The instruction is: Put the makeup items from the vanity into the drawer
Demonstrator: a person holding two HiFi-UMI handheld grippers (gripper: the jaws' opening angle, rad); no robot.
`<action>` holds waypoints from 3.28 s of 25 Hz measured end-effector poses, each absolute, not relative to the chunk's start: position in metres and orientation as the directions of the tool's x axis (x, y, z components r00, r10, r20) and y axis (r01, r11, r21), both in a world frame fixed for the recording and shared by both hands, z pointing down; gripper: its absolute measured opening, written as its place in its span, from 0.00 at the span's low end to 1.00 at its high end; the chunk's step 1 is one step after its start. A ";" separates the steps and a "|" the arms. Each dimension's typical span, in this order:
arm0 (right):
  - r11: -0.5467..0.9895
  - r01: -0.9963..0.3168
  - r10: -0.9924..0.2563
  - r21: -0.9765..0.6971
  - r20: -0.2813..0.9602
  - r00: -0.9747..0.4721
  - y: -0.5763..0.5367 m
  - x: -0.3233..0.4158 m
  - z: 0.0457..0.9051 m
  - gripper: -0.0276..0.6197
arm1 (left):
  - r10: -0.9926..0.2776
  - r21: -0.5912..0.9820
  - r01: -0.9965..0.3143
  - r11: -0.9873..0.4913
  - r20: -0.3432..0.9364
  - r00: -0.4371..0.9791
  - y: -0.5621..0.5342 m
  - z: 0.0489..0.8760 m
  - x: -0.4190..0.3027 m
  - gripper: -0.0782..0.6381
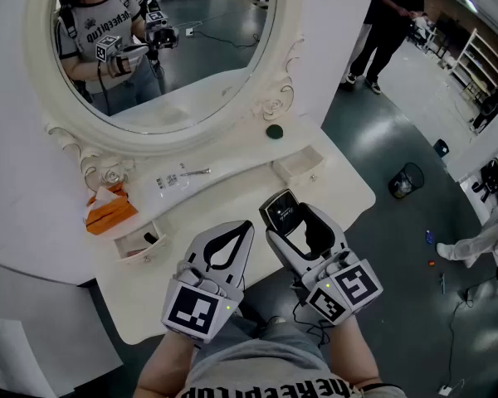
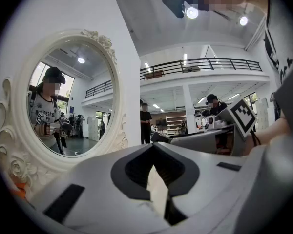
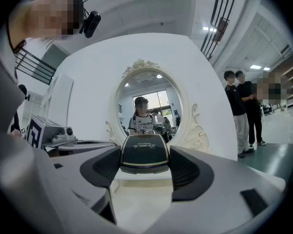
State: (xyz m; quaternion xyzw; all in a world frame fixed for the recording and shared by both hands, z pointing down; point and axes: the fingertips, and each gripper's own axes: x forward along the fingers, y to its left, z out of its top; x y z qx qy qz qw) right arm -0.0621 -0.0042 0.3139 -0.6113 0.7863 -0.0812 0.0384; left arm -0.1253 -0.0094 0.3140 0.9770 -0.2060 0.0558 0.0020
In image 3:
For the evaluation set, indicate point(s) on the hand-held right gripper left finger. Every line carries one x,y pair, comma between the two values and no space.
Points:
100,167

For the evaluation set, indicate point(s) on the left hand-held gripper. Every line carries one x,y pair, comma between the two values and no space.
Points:
48,133

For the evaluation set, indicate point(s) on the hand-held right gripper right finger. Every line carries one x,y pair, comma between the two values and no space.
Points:
197,179

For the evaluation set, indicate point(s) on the small black square compact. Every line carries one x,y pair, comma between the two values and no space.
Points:
144,155

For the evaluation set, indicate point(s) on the person's grey printed shirt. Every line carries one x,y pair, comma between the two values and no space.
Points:
7,130

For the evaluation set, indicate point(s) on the black metal railing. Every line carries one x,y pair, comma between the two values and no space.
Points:
219,21
36,67

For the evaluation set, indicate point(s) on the ceiling light panel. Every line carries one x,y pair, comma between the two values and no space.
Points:
256,67
209,29

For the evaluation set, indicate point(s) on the wooden shelving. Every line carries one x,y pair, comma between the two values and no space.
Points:
291,82

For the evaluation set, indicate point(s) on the oval mirror ornate white frame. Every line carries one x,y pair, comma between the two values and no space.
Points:
195,135

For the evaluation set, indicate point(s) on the black head-worn camera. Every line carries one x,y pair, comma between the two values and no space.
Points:
91,24

